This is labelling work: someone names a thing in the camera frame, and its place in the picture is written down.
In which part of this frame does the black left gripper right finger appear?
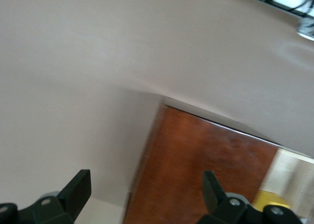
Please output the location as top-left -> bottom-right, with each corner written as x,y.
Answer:
197,170 -> 305,224

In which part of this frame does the dark red-brown wooden cabinet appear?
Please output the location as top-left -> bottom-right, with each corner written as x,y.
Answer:
122,102 -> 280,224

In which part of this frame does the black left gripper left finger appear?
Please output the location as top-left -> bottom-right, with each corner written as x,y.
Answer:
0,169 -> 92,224

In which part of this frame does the yellow block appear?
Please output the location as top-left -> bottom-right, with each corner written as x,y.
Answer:
252,189 -> 292,211

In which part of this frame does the light wood drawer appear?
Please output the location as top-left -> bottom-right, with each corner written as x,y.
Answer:
261,148 -> 314,224

